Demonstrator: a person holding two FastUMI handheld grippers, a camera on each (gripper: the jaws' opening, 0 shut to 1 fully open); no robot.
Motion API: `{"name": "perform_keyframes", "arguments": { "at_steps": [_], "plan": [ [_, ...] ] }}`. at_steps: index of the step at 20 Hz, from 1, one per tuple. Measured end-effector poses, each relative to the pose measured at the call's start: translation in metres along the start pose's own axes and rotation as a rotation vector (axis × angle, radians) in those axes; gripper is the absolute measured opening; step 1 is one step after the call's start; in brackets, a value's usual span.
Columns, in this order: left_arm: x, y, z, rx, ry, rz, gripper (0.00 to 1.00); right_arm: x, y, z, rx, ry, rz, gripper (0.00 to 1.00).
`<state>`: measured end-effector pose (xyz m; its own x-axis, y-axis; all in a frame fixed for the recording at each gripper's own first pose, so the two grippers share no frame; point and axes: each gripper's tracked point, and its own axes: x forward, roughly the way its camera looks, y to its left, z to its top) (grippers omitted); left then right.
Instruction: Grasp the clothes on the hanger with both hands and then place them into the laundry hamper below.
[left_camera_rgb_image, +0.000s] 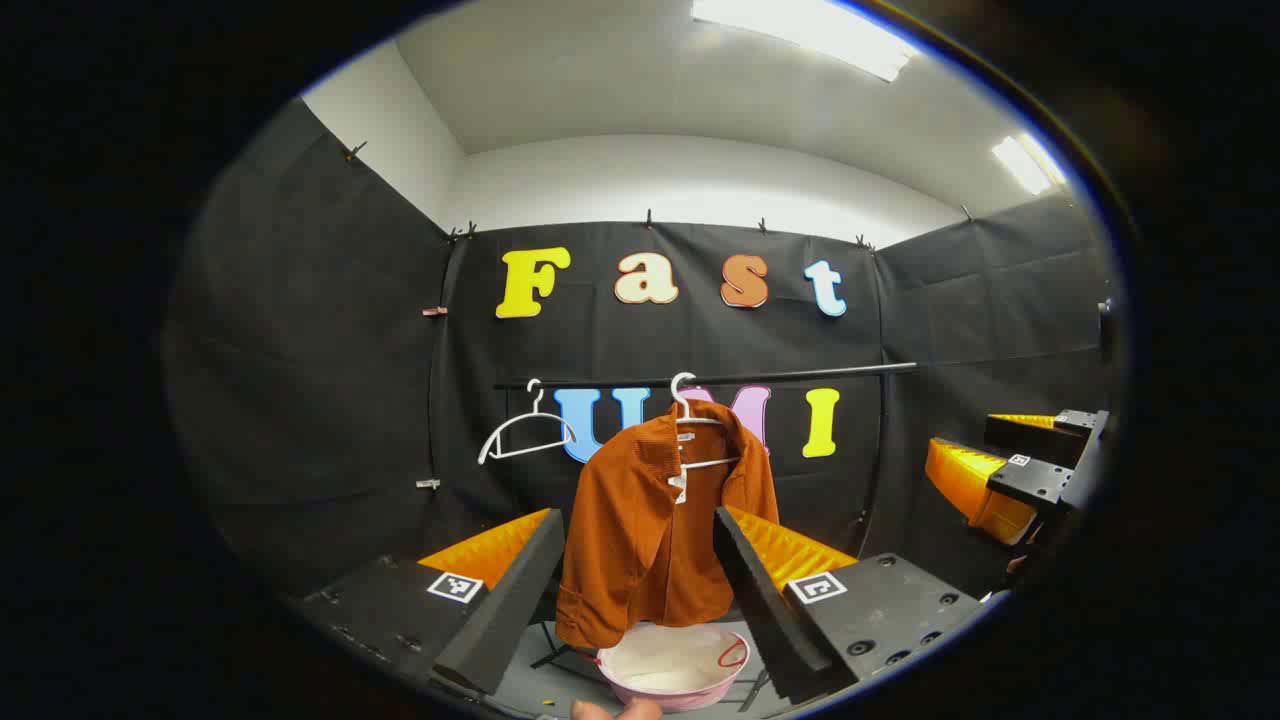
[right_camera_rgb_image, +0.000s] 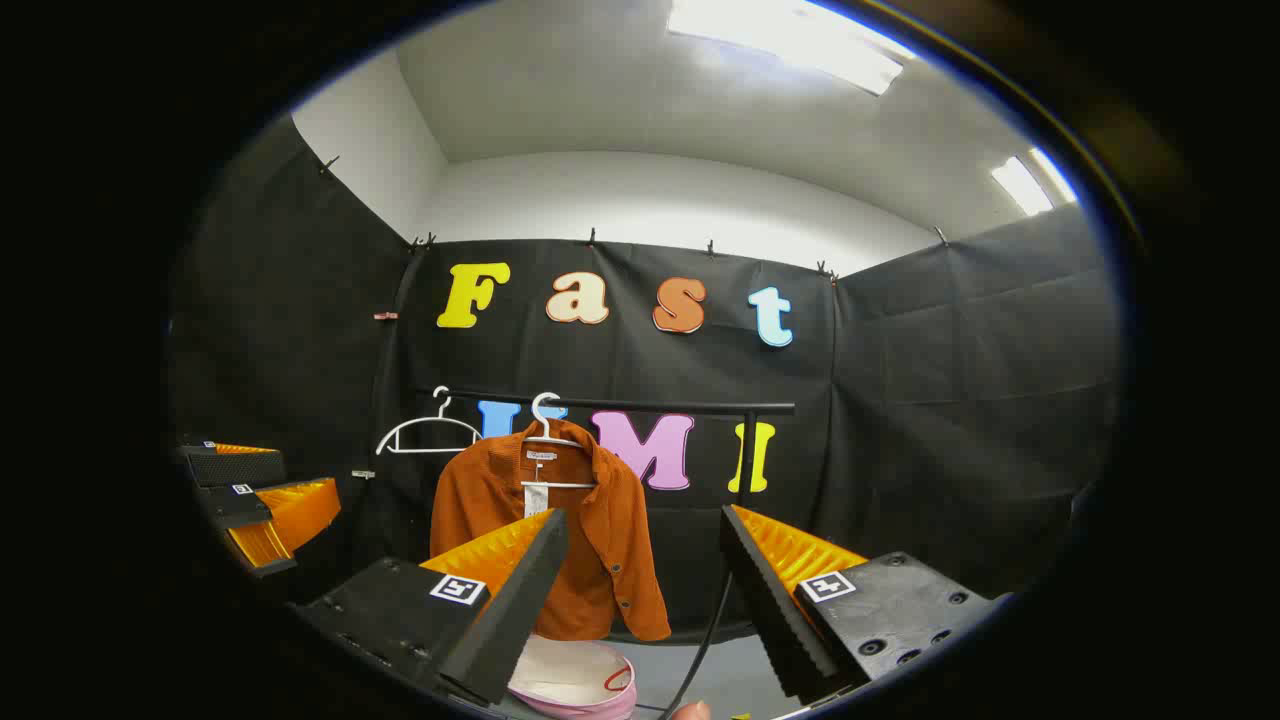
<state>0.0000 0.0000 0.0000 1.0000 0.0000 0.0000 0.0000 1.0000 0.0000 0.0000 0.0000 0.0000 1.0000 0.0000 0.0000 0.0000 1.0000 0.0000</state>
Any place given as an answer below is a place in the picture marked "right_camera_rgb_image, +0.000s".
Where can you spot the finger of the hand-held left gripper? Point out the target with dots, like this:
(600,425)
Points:
(238,507)
(235,467)

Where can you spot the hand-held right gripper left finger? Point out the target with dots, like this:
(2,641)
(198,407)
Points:
(510,620)

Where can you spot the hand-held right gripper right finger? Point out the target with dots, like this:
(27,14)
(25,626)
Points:
(770,620)

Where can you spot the pink white laundry hamper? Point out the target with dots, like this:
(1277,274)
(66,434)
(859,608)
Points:
(565,675)

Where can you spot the white plastic clothes hanger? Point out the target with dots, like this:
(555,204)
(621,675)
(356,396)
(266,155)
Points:
(440,415)
(547,432)

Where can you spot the black metal clothes rack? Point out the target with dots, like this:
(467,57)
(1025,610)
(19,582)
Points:
(680,405)

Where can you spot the black backdrop cloth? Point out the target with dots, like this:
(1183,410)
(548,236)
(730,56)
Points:
(950,400)

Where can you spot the small ceiling light panel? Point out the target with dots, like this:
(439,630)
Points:
(1030,182)

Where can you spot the large ceiling light panel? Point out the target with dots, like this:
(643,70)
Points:
(790,40)

